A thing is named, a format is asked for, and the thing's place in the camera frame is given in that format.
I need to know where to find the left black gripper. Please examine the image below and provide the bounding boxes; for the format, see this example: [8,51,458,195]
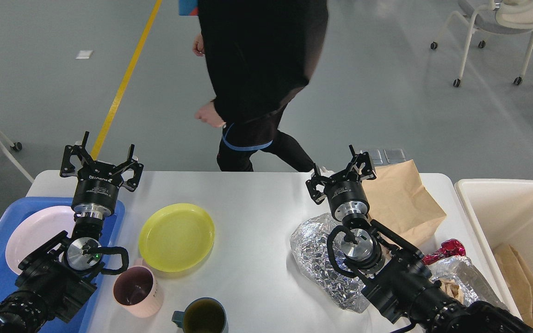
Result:
[60,131,144,219]

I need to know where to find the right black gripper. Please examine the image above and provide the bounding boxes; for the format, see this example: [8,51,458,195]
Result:
[305,145,377,222]

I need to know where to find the yellow plate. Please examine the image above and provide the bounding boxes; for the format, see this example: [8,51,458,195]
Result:
[139,203,215,273]

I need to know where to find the pink mug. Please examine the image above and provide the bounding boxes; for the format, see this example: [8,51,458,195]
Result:
[112,258,164,318]

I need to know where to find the dark green mug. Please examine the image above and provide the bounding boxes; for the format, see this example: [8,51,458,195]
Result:
[172,297,229,333]

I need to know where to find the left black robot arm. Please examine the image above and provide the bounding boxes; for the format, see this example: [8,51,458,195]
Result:
[0,131,143,333]

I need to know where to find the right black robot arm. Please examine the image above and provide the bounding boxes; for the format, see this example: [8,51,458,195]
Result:
[305,146,533,333]

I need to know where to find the grey floor outlet plates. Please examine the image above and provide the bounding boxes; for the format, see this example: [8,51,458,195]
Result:
[365,149,408,166]

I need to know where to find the brown paper bag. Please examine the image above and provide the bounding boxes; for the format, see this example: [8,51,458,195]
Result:
[362,160,447,247]

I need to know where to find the large crumpled foil ball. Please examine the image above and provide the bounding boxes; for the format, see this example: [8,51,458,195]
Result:
[290,213,370,313]

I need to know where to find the pink plate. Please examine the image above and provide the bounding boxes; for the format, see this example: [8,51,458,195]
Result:
[6,206,75,275]

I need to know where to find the red foil wrapper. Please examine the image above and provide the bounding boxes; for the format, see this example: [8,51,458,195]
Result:
[422,239,467,265]

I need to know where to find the person in black clothes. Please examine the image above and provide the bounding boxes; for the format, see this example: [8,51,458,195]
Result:
[192,0,328,172]

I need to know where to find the blue plastic tray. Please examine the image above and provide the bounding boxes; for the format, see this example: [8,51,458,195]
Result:
[0,197,108,333]

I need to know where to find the white plastic bin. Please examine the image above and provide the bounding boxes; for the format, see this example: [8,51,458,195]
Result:
[455,179,533,315]

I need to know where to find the white rolling chair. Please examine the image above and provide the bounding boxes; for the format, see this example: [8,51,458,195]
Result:
[430,0,533,88]

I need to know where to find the brown paper in bin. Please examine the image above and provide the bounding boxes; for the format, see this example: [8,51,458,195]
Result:
[494,244,533,328]

